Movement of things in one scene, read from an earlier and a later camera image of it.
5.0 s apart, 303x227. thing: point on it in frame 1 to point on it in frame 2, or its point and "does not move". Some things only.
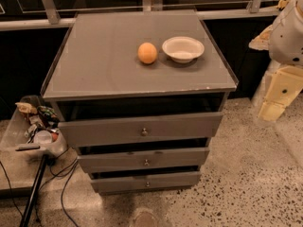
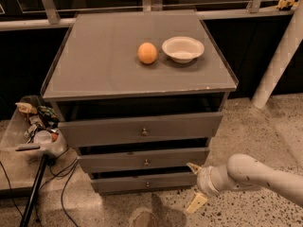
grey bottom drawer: (128, 182) does not move
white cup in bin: (43, 137) does not move
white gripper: (288, 37) to (204, 180)
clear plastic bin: (32, 131) does not move
